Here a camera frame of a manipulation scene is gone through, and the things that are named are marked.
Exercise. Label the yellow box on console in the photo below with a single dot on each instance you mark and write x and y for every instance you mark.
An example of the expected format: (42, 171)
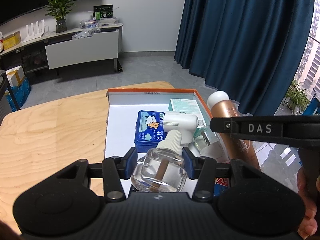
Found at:
(11, 40)

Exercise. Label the potted green plant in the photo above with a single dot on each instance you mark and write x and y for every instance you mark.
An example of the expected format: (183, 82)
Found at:
(59, 9)

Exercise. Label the white wifi router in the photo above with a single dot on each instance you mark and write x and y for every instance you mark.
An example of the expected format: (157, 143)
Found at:
(33, 32)

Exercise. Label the person right hand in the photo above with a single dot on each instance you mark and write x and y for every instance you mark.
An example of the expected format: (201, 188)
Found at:
(308, 226)

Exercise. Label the white tv console cabinet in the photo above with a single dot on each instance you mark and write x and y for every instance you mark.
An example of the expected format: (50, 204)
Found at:
(59, 50)

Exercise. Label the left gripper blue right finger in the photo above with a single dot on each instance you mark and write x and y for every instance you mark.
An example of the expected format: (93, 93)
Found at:
(191, 164)

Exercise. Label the blue playing card box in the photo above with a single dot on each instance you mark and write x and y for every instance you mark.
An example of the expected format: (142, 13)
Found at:
(221, 185)

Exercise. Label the teal white small carton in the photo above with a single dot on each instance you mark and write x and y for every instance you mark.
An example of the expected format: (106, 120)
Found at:
(188, 106)

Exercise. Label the gold tube white cap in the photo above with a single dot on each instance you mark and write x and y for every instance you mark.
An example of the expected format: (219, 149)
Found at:
(222, 107)

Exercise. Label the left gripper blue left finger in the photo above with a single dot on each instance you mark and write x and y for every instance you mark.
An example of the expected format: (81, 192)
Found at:
(128, 163)

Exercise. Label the blue tin box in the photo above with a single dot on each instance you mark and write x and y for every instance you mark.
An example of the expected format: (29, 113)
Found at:
(149, 130)

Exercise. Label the blue bag with boxes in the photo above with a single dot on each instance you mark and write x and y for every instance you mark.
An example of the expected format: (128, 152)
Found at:
(19, 84)

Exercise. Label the dark blue curtain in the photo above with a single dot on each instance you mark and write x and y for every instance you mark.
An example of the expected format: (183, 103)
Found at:
(250, 49)

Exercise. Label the orange cardboard box tray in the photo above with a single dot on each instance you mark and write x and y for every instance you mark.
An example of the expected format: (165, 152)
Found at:
(124, 105)

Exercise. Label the clear glass liquid bottle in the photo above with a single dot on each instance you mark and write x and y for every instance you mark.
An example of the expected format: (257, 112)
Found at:
(162, 168)

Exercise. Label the balcony potted plant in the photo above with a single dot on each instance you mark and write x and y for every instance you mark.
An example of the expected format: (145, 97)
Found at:
(296, 98)

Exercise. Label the black green product box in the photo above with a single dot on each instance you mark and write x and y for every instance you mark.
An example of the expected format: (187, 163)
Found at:
(102, 11)

